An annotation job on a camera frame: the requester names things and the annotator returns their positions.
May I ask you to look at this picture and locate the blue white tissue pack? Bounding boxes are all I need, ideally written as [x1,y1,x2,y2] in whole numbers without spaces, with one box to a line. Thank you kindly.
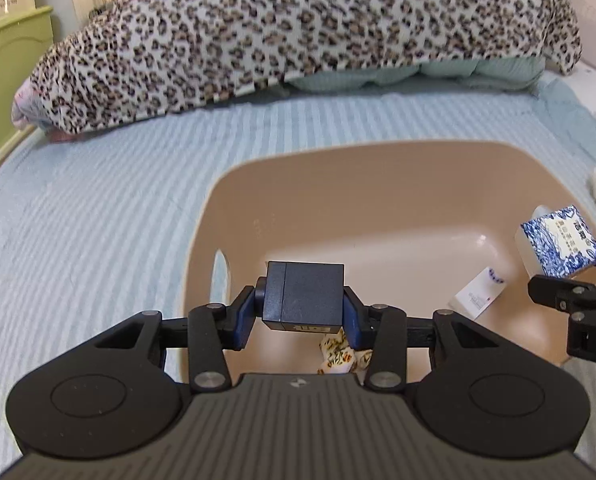
[514,205,596,278]

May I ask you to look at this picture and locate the floral yellow scrunchie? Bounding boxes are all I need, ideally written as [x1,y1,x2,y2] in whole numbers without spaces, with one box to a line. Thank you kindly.
[317,328,373,375]

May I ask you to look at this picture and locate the black cube box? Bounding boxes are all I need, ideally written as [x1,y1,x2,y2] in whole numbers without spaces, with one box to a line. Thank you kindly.
[255,261,345,334]

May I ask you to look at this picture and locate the white small carton box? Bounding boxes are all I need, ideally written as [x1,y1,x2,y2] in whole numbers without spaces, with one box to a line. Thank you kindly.
[449,266,507,320]

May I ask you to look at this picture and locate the beige plastic storage basket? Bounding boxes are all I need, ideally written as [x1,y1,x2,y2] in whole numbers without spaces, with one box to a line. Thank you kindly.
[183,141,576,365]

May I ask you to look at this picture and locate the teal quilted comforter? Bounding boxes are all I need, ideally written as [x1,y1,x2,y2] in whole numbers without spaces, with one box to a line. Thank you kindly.
[288,56,545,93]

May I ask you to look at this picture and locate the pink floral pillow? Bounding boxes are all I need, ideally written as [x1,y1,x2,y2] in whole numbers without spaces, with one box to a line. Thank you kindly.
[10,78,51,131]

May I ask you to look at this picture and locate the leopard print blanket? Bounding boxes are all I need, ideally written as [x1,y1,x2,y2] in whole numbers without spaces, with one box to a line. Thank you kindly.
[28,0,582,136]

